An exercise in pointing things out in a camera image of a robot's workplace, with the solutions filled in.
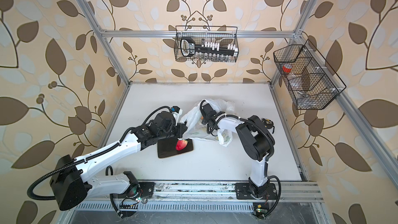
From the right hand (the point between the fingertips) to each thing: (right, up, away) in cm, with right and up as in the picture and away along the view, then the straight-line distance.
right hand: (209, 122), depth 97 cm
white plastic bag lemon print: (-10, +1, -18) cm, 21 cm away
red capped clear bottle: (+44, +33, -10) cm, 56 cm away
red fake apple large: (-16, -10, -11) cm, 22 cm away
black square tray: (-24, -12, -12) cm, 29 cm away
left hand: (-11, +1, -20) cm, 22 cm away
